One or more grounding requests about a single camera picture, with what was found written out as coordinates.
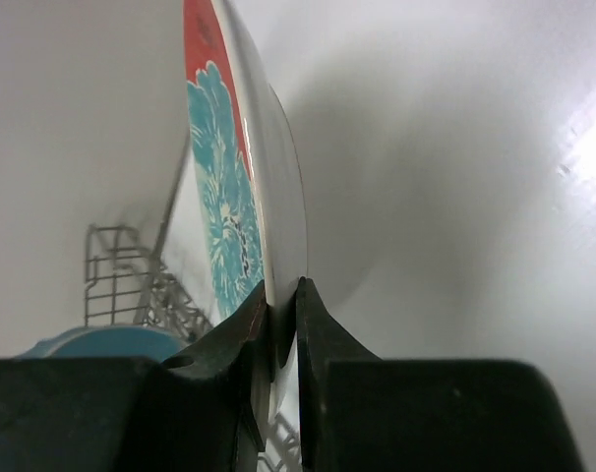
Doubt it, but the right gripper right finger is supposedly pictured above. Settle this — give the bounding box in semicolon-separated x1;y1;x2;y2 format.
295;278;584;471

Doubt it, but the dark teal scalloped plate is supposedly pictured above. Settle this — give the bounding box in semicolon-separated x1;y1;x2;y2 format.
18;324;188;362

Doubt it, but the grey wire dish rack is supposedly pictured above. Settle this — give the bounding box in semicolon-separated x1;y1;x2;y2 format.
85;150;307;471

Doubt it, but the red and teal floral plate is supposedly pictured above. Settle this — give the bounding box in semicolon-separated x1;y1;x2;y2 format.
183;1;308;418

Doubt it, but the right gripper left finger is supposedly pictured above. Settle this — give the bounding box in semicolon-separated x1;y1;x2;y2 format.
0;285;267;471

